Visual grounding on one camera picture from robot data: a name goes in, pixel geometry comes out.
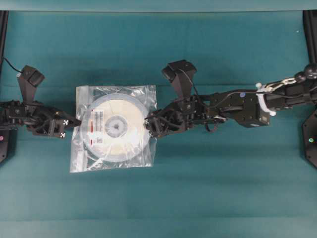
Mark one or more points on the clear zip bag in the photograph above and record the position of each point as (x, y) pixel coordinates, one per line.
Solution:
(83, 160)

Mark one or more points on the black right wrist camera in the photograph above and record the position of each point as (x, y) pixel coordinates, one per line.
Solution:
(180, 74)

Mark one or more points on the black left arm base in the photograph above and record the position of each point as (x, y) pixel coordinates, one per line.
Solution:
(3, 28)

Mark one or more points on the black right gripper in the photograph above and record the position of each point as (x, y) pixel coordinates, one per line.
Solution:
(178, 117)

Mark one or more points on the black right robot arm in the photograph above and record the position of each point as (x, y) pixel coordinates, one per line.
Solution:
(249, 108)

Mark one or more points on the white component reel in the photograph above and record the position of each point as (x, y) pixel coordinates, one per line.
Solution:
(113, 129)

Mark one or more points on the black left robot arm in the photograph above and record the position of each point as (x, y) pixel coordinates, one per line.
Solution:
(4, 140)

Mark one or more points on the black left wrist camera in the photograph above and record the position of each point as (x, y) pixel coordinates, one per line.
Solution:
(28, 80)

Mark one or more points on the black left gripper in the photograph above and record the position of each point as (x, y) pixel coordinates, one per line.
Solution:
(39, 119)

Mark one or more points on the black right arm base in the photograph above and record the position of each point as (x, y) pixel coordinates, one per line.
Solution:
(309, 127)

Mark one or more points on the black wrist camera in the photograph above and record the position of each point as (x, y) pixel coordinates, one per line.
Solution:
(28, 80)
(180, 74)

